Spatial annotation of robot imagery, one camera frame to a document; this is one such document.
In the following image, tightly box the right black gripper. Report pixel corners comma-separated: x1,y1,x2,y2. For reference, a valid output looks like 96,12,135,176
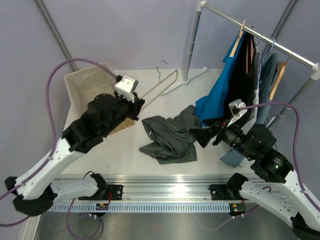
188,110,255,160

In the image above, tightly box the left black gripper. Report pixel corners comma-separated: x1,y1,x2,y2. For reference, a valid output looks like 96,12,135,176
102,89,145,136

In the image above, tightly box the dark grey t shirt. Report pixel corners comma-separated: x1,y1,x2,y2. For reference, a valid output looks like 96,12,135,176
139,105,202,165

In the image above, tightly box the cream plastic hanger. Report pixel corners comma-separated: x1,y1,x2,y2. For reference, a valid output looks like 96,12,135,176
141,60,179,111

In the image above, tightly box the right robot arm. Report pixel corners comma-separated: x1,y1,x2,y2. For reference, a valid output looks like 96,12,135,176
189,118,320,240

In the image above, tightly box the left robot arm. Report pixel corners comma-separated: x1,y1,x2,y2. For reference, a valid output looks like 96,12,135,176
4,93,145,217

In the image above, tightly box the blue t shirt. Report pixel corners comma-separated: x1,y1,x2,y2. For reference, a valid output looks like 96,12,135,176
194,32,245,122

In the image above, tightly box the black t shirt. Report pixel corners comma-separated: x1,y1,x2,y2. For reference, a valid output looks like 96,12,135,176
222,32,260,118

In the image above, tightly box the light wooden hanger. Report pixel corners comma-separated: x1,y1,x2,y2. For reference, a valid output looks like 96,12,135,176
229,20,246,58

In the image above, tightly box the teal grey t shirt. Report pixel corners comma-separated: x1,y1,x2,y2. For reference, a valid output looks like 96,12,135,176
220,53,280,168

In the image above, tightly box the pink hanger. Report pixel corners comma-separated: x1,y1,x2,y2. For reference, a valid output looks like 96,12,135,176
245,40,255,74

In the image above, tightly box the brown wooden hanger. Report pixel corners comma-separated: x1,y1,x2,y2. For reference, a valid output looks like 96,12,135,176
269,61,286,100

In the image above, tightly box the wicker basket with liner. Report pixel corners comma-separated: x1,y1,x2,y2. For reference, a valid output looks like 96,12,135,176
64,61,134,136

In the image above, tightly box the white garment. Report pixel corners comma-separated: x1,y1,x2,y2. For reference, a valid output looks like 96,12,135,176
249,87,261,118

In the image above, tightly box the metal clothes rack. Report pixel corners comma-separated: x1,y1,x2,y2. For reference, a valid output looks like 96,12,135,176
161,0,320,131

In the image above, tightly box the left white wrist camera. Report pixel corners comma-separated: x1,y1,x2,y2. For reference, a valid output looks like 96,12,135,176
114,75,139,103

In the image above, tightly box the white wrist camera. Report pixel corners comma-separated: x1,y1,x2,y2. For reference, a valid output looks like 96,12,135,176
114,75,139,103
227,99,248,127

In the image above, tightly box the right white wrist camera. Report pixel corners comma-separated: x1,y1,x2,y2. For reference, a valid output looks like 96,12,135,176
227,99,248,127

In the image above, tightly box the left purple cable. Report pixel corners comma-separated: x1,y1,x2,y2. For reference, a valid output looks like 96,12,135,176
0,57,118,227

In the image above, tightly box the purple cable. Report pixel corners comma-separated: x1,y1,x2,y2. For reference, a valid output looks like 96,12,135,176
0,57,118,227
237,101,320,213

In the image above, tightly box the aluminium mounting rail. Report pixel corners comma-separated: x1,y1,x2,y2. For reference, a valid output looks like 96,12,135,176
32,173,305,202

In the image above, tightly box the white slotted cable duct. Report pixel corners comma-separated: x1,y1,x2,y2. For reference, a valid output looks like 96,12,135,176
48,202,231,213

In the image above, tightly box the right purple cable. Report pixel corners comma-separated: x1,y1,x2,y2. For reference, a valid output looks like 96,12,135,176
237,101,320,213

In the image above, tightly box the blue wire hanger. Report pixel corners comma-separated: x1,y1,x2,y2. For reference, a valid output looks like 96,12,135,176
261,37,276,63

